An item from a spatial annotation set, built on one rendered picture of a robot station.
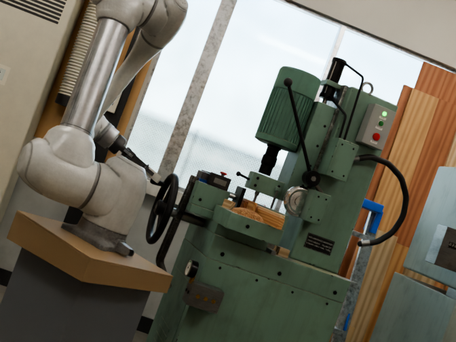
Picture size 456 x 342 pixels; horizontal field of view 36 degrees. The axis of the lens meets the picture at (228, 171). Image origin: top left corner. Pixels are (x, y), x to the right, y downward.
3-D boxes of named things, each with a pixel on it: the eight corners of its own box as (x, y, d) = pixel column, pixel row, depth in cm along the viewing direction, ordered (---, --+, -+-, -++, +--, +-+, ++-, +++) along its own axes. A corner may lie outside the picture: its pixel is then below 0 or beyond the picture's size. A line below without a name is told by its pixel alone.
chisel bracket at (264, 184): (242, 190, 282) (250, 170, 282) (273, 201, 286) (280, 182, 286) (247, 192, 275) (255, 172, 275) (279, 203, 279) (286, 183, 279)
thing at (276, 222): (231, 206, 304) (233, 197, 304) (235, 207, 304) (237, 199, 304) (275, 228, 244) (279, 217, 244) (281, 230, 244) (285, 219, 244)
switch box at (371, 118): (354, 141, 277) (368, 103, 277) (376, 150, 280) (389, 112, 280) (361, 142, 271) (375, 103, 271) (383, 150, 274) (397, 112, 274)
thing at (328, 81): (314, 96, 287) (328, 57, 288) (331, 102, 289) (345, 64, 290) (321, 95, 280) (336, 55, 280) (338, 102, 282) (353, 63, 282)
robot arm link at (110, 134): (108, 122, 273) (120, 131, 274) (93, 140, 272) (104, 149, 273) (110, 122, 264) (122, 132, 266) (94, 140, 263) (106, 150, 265)
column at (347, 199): (271, 247, 295) (330, 87, 297) (317, 263, 301) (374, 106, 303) (289, 257, 274) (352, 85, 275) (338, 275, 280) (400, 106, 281)
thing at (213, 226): (192, 218, 295) (195, 209, 295) (237, 234, 300) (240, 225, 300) (214, 233, 256) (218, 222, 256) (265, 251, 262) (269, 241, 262)
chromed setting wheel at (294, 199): (277, 210, 271) (288, 180, 271) (305, 220, 274) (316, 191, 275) (279, 211, 268) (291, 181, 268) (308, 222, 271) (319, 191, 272)
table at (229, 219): (170, 199, 301) (176, 186, 301) (235, 222, 309) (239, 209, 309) (201, 218, 243) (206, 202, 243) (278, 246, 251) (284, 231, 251)
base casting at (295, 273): (183, 237, 297) (191, 217, 297) (302, 278, 312) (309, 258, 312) (207, 258, 254) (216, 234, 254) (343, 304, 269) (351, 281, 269)
